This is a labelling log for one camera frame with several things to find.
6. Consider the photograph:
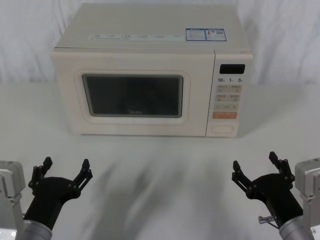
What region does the white curtain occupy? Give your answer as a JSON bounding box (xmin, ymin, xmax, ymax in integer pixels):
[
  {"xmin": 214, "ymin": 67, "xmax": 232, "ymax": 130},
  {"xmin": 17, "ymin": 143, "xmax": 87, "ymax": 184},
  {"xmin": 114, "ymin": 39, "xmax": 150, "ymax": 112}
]
[{"xmin": 0, "ymin": 0, "xmax": 320, "ymax": 85}]

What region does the white table cloth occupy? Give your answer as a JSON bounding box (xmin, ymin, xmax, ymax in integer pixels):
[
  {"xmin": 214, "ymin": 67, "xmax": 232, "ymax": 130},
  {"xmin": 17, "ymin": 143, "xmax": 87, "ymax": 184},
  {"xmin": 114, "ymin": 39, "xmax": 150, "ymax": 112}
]
[{"xmin": 0, "ymin": 78, "xmax": 320, "ymax": 240}]

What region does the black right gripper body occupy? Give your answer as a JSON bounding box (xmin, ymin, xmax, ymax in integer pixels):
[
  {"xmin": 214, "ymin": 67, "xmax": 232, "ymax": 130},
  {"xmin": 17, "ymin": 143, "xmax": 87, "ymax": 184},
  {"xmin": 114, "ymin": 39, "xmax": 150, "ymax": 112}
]
[{"xmin": 246, "ymin": 172, "xmax": 305, "ymax": 226}]

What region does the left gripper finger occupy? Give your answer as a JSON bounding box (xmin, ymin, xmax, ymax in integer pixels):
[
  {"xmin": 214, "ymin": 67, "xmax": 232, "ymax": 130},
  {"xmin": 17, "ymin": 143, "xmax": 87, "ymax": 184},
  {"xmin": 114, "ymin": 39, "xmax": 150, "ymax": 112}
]
[
  {"xmin": 67, "ymin": 158, "xmax": 94, "ymax": 200},
  {"xmin": 27, "ymin": 156, "xmax": 53, "ymax": 193}
]

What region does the cream microwave oven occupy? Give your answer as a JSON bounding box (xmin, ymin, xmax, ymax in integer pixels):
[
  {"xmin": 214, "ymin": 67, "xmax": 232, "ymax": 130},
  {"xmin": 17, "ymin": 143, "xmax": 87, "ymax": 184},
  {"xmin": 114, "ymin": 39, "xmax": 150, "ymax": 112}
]
[{"xmin": 51, "ymin": 2, "xmax": 256, "ymax": 139}]

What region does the thin cable with silver plug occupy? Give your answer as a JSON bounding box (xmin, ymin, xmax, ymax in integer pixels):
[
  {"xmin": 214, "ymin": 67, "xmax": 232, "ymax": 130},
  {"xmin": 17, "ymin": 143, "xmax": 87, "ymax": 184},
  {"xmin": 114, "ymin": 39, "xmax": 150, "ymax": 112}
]
[{"xmin": 258, "ymin": 215, "xmax": 282, "ymax": 230}]

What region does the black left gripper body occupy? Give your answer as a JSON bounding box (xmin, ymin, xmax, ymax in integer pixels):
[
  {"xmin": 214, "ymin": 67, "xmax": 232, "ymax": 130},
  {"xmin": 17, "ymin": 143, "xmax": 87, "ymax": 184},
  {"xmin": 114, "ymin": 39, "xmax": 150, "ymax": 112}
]
[{"xmin": 23, "ymin": 176, "xmax": 81, "ymax": 230}]

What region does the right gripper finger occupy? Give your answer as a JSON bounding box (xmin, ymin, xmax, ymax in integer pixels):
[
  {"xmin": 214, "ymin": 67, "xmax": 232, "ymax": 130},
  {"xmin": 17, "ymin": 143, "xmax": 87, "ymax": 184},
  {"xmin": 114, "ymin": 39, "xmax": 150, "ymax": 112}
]
[
  {"xmin": 231, "ymin": 160, "xmax": 256, "ymax": 200},
  {"xmin": 268, "ymin": 151, "xmax": 296, "ymax": 192}
]

